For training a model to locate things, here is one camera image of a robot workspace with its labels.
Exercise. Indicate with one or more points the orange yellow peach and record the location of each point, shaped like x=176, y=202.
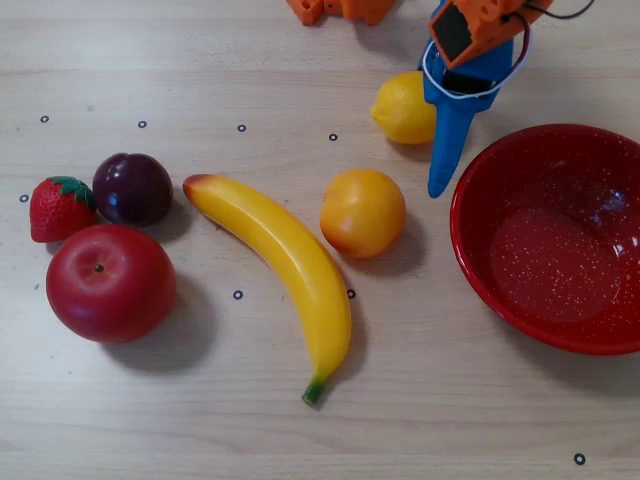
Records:
x=362, y=215

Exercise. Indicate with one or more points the dark purple plum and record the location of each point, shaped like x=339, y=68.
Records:
x=132, y=190

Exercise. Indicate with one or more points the yellow banana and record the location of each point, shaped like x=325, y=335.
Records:
x=290, y=250

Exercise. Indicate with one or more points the red apple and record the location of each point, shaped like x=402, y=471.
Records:
x=110, y=285

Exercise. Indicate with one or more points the orange robot base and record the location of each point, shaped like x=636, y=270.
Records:
x=360, y=10

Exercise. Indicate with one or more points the red speckled bowl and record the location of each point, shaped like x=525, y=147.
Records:
x=550, y=260

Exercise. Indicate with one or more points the yellow lemon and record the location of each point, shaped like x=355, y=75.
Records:
x=400, y=110

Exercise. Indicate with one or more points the red strawberry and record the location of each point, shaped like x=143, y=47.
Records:
x=57, y=215

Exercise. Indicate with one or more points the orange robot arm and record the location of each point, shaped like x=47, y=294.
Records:
x=480, y=30

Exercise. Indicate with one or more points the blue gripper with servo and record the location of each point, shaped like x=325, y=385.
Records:
x=454, y=116

